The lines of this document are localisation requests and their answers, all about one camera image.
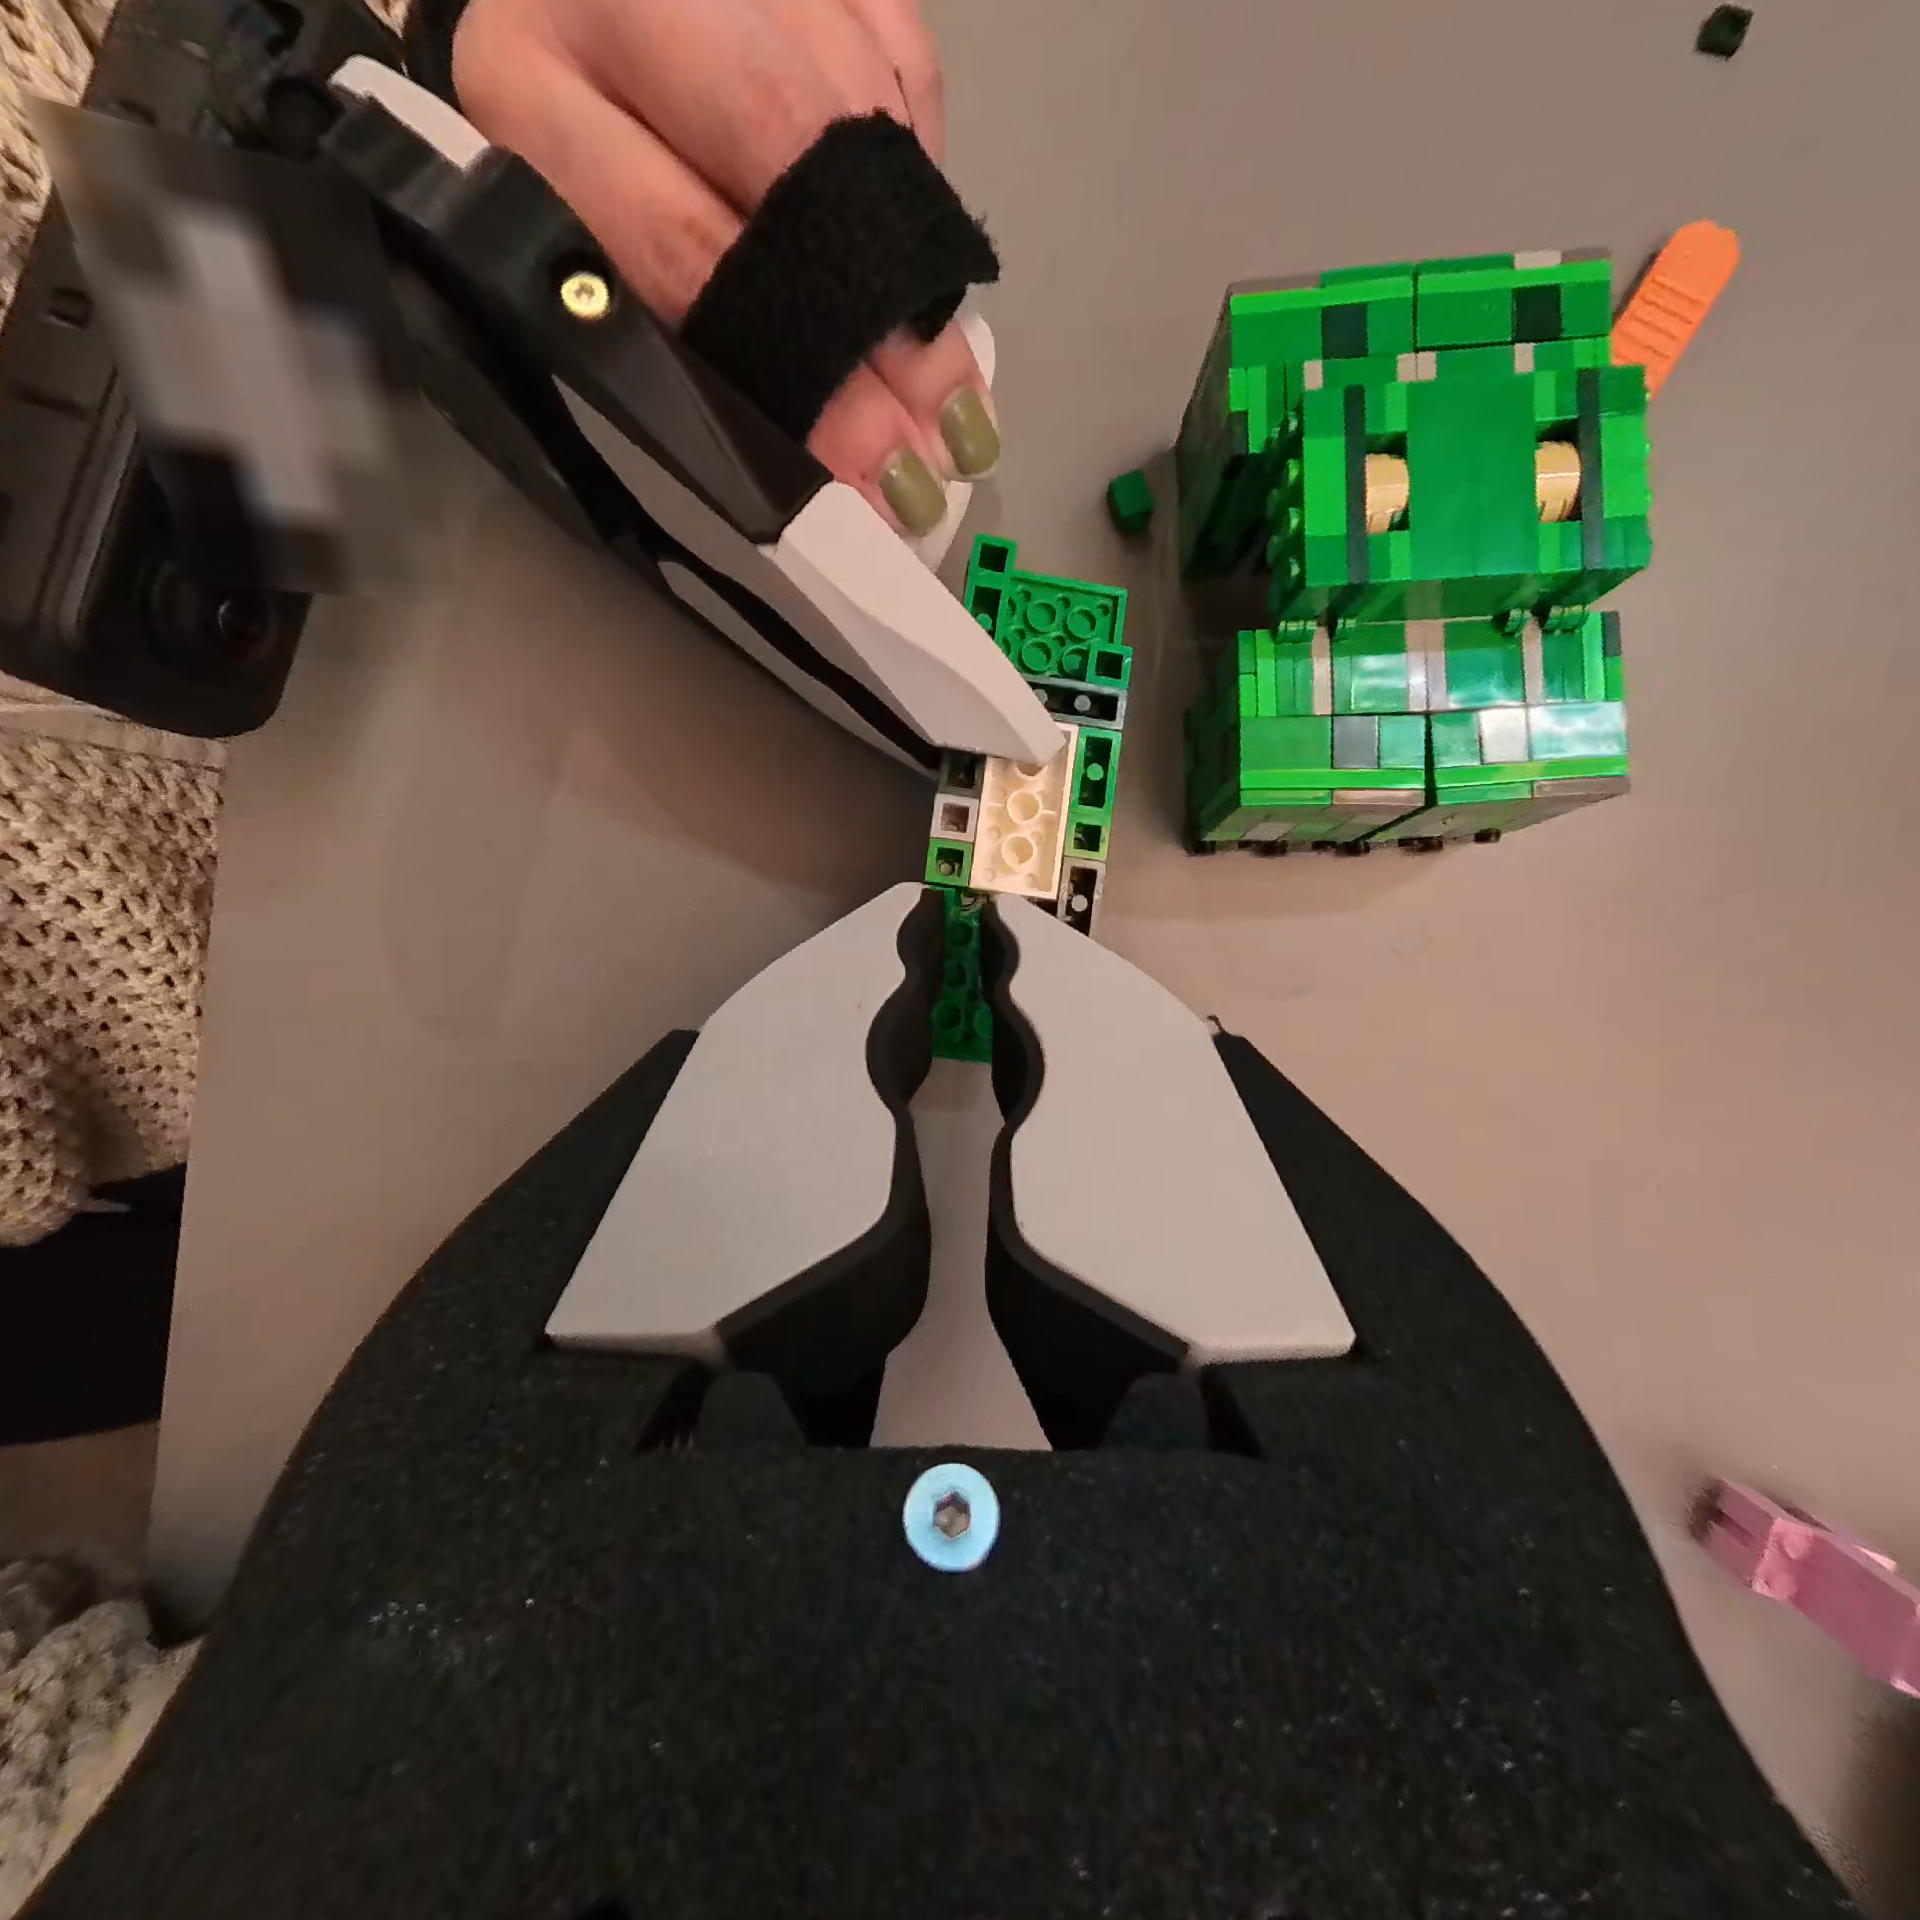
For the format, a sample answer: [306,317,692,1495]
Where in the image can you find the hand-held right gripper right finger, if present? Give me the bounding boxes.
[982,899,1360,1368]

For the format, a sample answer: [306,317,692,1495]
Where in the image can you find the green lego baseplate assembly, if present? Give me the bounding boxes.
[925,534,1136,1066]

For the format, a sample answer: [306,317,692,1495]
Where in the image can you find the pink lego piece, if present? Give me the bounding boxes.
[1691,1475,1920,1701]

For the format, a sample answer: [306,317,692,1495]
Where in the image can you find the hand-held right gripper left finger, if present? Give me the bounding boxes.
[546,882,936,1368]

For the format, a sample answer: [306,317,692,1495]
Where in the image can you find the person's dark trousers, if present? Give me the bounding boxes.
[0,1170,190,1441]

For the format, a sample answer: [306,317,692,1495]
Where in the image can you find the cream knit sweater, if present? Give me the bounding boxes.
[0,673,226,1906]

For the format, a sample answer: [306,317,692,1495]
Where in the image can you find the person's left hand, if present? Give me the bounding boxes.
[450,0,1004,534]

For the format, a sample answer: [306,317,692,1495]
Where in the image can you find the person's left forearm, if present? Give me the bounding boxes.
[0,0,120,203]

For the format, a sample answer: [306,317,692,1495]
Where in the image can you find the green lego creeper figure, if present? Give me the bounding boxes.
[1172,247,1658,858]

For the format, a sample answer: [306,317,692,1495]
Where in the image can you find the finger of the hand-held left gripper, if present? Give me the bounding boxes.
[660,559,965,778]
[755,487,1077,770]

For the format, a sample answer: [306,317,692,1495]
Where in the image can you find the orange brick separator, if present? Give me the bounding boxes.
[1606,219,1744,398]

